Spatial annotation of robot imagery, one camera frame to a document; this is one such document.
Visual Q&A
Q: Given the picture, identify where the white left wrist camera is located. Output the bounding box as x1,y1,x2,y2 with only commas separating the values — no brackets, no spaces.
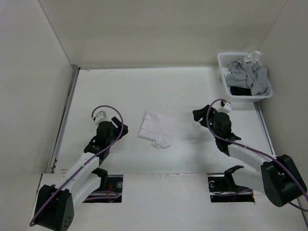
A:
93,110,108,126

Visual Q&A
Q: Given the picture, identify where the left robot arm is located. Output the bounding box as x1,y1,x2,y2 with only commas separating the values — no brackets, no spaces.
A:
29,117,128,231

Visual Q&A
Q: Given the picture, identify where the white tank top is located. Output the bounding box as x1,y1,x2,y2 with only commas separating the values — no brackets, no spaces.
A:
138,111,176,149

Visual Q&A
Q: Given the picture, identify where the white perforated plastic basket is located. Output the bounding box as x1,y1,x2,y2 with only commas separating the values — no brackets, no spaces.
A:
217,52,273,102

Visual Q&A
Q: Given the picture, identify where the black garment in basket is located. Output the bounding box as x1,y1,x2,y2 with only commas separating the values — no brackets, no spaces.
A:
230,86,252,96

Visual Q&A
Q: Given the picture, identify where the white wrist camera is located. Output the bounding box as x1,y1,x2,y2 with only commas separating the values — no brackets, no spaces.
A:
93,110,108,126
217,100,231,114

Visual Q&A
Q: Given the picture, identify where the white garment on basket rim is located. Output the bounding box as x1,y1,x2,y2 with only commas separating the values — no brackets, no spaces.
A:
244,51,262,64

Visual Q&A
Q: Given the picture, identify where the metal table edge rail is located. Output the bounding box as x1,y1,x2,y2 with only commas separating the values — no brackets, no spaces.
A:
46,64,80,173

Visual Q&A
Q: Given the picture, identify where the grey tank top in basket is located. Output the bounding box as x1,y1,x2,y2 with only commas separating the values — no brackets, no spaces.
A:
225,59,270,96

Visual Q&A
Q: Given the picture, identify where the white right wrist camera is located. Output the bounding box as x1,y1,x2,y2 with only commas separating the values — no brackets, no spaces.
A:
217,100,231,114

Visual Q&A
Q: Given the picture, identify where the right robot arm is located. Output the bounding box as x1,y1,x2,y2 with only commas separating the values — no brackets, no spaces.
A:
192,103,308,207

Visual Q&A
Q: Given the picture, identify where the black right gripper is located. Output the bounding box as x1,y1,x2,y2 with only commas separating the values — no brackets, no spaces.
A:
192,104,220,139

